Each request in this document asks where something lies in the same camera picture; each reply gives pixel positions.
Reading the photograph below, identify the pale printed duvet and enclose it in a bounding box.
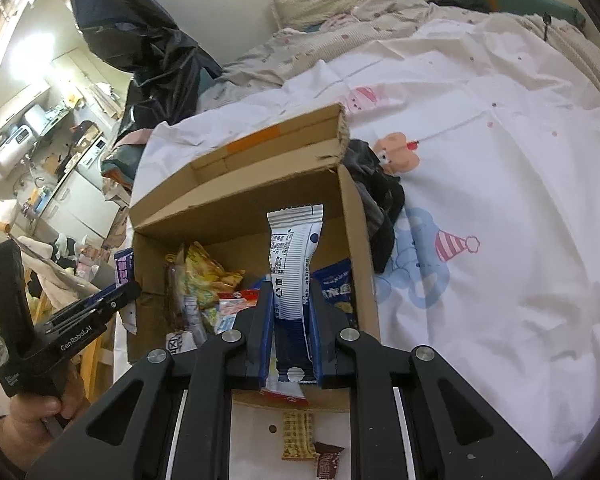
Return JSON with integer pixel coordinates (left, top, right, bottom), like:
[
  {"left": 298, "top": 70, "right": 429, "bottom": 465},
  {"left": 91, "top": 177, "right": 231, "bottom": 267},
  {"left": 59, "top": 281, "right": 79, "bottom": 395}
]
[{"left": 195, "top": 0, "right": 481, "bottom": 111}]

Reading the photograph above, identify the dark brown snack packet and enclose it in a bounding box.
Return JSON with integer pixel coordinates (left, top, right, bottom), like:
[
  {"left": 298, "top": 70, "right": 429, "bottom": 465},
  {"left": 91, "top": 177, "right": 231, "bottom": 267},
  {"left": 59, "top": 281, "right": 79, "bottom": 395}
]
[{"left": 165, "top": 265, "right": 187, "bottom": 331}]

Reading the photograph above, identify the black plastic bag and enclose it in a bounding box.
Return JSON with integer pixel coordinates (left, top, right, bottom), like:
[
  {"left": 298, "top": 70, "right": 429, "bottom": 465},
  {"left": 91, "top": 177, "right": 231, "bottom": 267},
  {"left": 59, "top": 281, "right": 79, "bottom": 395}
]
[{"left": 65, "top": 0, "right": 226, "bottom": 126}]

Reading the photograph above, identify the purple white snack packet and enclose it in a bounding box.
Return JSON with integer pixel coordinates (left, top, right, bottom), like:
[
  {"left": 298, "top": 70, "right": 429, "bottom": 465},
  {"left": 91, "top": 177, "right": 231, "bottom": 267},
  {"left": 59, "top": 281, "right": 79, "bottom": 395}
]
[{"left": 114, "top": 249, "right": 138, "bottom": 333}]

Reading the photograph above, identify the white kitchen cabinet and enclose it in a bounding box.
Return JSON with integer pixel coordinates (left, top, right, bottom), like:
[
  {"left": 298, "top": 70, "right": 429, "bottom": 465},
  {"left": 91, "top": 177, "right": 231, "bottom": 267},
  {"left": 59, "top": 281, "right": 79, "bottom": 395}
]
[{"left": 30, "top": 147, "right": 126, "bottom": 241}]

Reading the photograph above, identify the blue snack packet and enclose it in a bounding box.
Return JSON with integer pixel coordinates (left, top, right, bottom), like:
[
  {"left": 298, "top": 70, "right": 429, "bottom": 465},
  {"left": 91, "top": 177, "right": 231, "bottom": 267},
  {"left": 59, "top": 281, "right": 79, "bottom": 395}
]
[{"left": 312, "top": 258, "right": 358, "bottom": 331}]

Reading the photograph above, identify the yellow cheese snack bag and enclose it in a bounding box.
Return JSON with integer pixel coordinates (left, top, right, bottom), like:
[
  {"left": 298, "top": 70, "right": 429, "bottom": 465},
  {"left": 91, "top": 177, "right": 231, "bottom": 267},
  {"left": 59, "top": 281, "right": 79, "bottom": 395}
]
[{"left": 166, "top": 241, "right": 246, "bottom": 336}]

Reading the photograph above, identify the white navy snack stick packet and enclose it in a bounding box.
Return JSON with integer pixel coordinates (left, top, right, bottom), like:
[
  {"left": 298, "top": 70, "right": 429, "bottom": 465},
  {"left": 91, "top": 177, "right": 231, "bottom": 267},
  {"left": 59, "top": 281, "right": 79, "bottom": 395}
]
[{"left": 266, "top": 205, "right": 326, "bottom": 386}]

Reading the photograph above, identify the white kitchen appliance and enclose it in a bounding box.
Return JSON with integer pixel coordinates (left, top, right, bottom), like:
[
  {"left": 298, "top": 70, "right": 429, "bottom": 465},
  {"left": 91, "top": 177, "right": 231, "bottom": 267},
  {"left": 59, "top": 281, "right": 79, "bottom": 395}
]
[{"left": 0, "top": 127, "right": 33, "bottom": 181}]

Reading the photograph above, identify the white red snack packet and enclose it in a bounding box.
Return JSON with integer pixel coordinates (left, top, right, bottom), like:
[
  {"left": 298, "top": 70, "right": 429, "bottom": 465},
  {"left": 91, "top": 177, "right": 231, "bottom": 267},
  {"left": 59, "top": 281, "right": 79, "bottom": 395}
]
[{"left": 215, "top": 287, "right": 261, "bottom": 333}]

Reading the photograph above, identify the small black white packet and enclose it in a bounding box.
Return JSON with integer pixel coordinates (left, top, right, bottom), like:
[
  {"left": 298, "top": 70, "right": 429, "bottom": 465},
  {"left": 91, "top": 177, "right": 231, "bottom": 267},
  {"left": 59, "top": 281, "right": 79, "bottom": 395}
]
[{"left": 166, "top": 330, "right": 198, "bottom": 356}]

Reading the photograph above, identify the dark grey cloth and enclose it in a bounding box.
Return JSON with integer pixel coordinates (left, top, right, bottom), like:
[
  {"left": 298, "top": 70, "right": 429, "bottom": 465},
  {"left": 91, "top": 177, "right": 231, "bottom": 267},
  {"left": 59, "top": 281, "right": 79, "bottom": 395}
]
[{"left": 342, "top": 139, "right": 406, "bottom": 273}]

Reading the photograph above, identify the brown cardboard box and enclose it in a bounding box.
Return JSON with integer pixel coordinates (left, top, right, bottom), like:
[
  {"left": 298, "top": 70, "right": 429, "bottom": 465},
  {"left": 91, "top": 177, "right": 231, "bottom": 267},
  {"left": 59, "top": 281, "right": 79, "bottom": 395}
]
[{"left": 127, "top": 102, "right": 381, "bottom": 411}]

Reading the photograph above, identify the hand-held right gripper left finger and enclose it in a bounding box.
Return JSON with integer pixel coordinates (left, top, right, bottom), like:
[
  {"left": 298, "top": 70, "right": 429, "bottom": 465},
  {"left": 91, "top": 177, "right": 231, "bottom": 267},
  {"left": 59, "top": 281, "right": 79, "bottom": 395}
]
[{"left": 25, "top": 280, "right": 276, "bottom": 480}]

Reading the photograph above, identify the person's left hand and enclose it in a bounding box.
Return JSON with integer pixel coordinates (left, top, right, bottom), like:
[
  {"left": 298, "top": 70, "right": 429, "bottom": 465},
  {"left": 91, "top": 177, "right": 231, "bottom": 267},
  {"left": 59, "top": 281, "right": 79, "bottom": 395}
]
[{"left": 0, "top": 360, "right": 92, "bottom": 447}]

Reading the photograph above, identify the yellow checked candy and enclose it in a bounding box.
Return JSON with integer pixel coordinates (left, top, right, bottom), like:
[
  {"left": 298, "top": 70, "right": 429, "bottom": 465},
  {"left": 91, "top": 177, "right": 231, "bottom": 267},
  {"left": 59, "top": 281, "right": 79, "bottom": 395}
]
[{"left": 281, "top": 410, "right": 317, "bottom": 461}]

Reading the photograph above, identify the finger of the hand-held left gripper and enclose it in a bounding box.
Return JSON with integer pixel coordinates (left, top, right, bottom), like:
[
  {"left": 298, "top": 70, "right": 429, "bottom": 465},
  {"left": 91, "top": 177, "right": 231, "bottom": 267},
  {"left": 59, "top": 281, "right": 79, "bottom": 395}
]
[
  {"left": 45, "top": 281, "right": 143, "bottom": 333},
  {"left": 50, "top": 282, "right": 131, "bottom": 323}
]

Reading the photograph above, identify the white printed bed sheet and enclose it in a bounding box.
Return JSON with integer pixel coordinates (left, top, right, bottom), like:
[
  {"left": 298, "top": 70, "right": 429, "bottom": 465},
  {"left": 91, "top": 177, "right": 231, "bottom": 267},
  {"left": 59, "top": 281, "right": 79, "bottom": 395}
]
[{"left": 112, "top": 10, "right": 600, "bottom": 478}]

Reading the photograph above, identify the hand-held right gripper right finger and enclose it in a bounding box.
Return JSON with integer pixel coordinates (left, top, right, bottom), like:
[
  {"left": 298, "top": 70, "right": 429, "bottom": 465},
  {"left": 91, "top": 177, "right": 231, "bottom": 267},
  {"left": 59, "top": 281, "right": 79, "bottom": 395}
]
[{"left": 310, "top": 285, "right": 553, "bottom": 480}]

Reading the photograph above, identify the brown candy packet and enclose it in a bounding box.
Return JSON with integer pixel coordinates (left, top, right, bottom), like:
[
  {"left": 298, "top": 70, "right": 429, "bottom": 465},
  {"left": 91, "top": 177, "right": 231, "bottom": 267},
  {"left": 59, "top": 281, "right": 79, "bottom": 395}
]
[{"left": 312, "top": 441, "right": 346, "bottom": 480}]

